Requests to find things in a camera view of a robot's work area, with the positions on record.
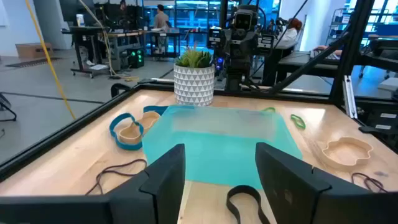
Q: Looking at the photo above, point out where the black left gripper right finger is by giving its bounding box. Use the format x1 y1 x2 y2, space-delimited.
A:
254 142 358 224

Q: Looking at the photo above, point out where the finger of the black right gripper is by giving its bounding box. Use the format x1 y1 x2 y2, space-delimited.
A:
226 30 237 60
247 30 257 60

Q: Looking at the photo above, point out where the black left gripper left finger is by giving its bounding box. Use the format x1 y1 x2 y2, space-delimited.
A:
109 143 187 224

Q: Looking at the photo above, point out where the thin dark rubber band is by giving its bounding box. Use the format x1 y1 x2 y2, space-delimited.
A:
85 158 147 196
351 172 388 194

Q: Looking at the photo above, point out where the wide tan rubber band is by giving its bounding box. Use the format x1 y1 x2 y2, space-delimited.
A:
118 111 162 146
322 136 374 172

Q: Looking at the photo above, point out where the blue rubber band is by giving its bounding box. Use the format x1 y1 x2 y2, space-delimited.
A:
108 112 146 152
142 105 170 116

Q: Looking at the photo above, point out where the teal translucent plastic bin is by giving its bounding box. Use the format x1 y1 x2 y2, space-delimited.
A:
142 105 304 190

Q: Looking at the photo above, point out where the person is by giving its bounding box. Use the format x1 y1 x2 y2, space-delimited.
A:
273 17 304 50
153 3 171 55

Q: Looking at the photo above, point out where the dark office desk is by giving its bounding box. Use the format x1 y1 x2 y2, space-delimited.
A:
278 51 343 88

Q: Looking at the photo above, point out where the succulent in white patterned pot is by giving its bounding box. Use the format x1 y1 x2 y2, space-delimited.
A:
173 43 216 107

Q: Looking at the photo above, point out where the person's hand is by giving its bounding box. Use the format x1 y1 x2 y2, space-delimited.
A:
312 45 343 57

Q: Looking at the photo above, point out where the dark keyboard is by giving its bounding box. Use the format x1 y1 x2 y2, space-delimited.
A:
309 49 341 60

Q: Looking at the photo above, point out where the computer with green lights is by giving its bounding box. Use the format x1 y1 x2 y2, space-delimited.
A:
127 46 146 69

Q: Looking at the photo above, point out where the wooden top workbench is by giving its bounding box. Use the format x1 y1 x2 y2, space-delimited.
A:
105 30 147 72

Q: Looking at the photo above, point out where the black rolling desk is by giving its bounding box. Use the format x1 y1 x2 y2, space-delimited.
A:
61 26 109 78

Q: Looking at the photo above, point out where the black floor fan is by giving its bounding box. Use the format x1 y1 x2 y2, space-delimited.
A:
0 93 18 122

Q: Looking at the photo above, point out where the dark floor mat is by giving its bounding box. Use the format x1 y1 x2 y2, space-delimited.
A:
6 57 60 68

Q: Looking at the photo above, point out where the brown cardboard box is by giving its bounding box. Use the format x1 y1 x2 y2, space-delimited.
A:
14 42 54 59

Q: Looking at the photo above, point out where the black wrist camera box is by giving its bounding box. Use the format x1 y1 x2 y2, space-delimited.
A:
232 9 255 32

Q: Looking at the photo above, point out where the wire shelf rack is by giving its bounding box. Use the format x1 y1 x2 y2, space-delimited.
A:
326 7 352 47

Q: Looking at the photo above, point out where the black aluminium table frame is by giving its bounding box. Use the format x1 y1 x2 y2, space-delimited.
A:
0 0 398 187

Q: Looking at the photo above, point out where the silver aluminium bracket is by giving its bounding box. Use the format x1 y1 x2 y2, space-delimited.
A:
341 75 359 119

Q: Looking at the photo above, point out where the black arched frame handle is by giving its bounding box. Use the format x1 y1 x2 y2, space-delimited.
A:
111 83 131 98

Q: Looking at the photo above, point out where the pale yellow hanging cable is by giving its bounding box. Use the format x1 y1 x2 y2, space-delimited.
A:
77 0 141 82

